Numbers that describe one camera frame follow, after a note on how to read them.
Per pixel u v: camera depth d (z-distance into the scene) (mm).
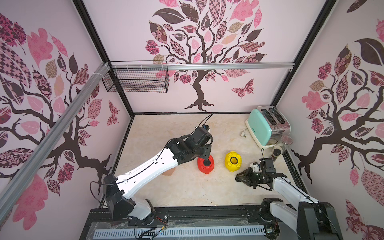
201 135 510
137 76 945
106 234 696
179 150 469
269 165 697
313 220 851
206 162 833
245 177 773
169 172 863
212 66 931
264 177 654
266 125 899
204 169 814
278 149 881
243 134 1057
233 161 851
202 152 629
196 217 757
